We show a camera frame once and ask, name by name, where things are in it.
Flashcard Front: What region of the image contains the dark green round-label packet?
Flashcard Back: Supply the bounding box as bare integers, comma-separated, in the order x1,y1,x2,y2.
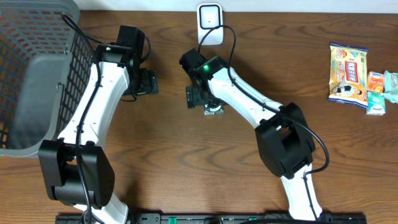
204,104,224,116

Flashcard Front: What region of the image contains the large yellow snack bag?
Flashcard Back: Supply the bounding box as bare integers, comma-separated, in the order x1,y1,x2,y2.
328,43,368,109

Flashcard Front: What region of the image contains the orange small packet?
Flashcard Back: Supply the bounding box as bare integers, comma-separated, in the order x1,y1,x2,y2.
367,71,385,93

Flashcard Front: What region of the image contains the green white packet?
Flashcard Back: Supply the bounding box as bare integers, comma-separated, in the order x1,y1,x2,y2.
366,91,386,116

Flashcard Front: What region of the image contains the light blue small packet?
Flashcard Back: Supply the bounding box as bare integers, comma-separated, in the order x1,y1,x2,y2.
384,70,398,103

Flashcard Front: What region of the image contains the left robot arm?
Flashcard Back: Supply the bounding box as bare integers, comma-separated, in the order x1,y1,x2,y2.
38,26,159,223

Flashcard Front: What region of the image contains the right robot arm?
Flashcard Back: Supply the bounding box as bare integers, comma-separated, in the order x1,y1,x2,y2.
179,49,322,221

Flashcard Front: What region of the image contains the white barcode scanner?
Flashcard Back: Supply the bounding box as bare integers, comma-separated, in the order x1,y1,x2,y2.
197,3,224,45

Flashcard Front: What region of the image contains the grey plastic mesh basket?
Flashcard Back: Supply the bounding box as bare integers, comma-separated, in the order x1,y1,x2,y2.
1,0,93,157

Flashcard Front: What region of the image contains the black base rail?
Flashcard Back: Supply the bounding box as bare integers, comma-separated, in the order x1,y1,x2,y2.
55,212,368,224

